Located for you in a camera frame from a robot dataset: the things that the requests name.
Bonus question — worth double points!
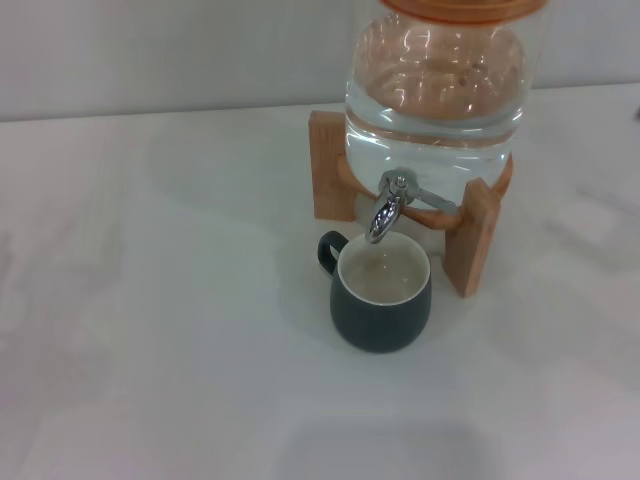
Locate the glass water dispenser jar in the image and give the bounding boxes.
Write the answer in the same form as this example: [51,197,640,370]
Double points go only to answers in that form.
[343,9,531,199]

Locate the orange dispenser lid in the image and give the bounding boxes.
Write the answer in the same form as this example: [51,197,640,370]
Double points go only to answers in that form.
[379,0,549,25]

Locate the chrome faucet with lever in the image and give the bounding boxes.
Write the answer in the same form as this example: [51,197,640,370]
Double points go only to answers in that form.
[364,168,457,245]

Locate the wooden dispenser stand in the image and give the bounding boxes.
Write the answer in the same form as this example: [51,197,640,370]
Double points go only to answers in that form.
[308,109,516,300]

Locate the dark grey ceramic cup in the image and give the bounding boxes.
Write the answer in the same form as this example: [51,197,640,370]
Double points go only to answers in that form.
[317,230,432,355]

